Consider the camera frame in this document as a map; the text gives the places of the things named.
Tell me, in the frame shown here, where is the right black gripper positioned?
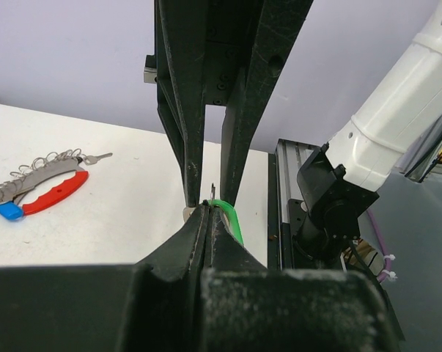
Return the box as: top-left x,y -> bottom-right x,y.
144,1 -> 313,206

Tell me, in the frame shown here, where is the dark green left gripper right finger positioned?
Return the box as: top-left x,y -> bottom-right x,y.
202,208 -> 272,351

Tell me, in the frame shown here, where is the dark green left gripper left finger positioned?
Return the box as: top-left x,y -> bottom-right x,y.
132,204 -> 210,351

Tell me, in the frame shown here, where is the key with green tag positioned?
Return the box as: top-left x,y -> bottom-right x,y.
207,183 -> 245,248

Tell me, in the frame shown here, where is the red-handled metal keyring holder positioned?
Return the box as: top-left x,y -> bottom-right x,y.
0,148 -> 113,217

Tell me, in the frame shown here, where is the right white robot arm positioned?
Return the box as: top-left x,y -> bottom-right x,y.
144,1 -> 442,263

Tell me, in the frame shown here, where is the blue key tag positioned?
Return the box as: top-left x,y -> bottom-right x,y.
0,202 -> 24,221

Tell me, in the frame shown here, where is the aluminium frame rail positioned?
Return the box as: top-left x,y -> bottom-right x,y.
267,139 -> 333,271

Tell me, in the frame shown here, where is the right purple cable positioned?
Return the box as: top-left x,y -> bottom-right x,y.
367,210 -> 397,283

